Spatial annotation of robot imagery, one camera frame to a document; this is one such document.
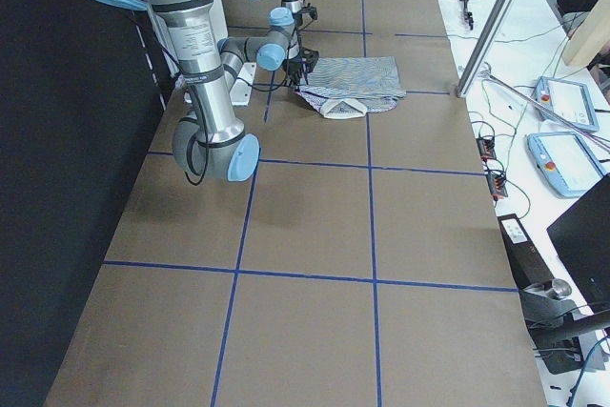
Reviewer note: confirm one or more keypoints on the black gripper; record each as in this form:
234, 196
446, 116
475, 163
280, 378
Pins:
294, 68

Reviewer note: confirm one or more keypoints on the navy white striped polo shirt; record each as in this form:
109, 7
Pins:
349, 87

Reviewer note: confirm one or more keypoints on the far orange black connector box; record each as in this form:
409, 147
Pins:
486, 148

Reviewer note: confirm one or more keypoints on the orange black connector box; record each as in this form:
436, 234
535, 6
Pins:
486, 148
497, 185

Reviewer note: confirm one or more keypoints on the near orange black connector box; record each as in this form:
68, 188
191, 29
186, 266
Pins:
497, 185

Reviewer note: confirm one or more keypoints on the far blue teach pendant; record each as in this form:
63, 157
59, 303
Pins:
569, 100

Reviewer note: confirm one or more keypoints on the blue teach pendant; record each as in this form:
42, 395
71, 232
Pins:
569, 100
565, 161

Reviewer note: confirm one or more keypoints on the near blue teach pendant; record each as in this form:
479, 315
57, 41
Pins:
565, 161

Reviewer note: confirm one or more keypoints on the wooden board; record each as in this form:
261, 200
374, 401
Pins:
591, 35

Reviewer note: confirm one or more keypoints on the black box with white label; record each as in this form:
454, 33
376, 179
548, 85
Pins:
527, 265

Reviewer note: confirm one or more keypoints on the black computer monitor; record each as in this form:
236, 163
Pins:
580, 237

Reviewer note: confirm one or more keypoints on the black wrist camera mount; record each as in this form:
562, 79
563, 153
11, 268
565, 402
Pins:
308, 59
310, 11

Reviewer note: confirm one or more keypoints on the aluminium extrusion frame post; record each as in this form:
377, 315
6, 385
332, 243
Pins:
485, 42

